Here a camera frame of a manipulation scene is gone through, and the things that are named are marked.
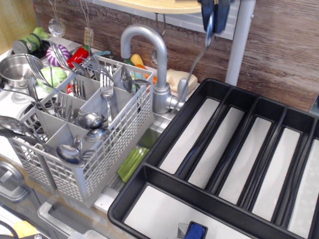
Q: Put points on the silver toy faucet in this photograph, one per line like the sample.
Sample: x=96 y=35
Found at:
x=163 y=100

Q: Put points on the yellow object bottom left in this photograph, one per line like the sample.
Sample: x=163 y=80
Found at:
x=24 y=229

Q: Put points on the steel cooking pot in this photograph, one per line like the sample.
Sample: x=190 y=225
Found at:
x=14 y=69

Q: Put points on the black plastic cutlery tray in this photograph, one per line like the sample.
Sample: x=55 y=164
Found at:
x=239 y=164

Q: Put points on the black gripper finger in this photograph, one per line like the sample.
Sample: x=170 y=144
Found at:
x=221 y=12
x=207 y=8

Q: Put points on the steel spoon lower front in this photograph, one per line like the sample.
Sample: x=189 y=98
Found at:
x=69 y=154

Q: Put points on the large spoon at left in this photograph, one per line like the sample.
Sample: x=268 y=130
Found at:
x=13 y=127

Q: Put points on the green toy cabbage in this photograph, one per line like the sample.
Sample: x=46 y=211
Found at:
x=54 y=76

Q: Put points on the grey metal post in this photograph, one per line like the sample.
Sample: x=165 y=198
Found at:
x=244 y=19

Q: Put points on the hanging slotted skimmer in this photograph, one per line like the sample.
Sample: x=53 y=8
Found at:
x=56 y=26

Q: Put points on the green toy can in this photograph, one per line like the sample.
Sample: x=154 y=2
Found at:
x=27 y=44

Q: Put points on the yellow toy corn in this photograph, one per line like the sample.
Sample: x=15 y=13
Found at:
x=136 y=60

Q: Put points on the steel fork in basket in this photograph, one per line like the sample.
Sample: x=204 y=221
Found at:
x=107 y=89

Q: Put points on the blue object at bottom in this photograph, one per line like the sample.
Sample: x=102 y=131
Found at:
x=196 y=231

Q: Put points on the steel spoon remaining in basket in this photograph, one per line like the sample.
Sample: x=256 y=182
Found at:
x=126 y=79

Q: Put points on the wooden round shelf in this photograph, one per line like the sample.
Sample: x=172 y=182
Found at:
x=161 y=6

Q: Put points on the green toy vegetable in sink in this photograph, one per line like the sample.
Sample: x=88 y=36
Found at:
x=131 y=163

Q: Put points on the hanging small grater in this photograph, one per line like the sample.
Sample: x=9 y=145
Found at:
x=88 y=31

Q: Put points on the large steel spoon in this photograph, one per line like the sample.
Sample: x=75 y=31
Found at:
x=90 y=120

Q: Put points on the grey plastic cutlery basket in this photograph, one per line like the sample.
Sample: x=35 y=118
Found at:
x=131 y=116

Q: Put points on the red toy pepper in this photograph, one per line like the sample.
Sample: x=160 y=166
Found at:
x=79 y=56

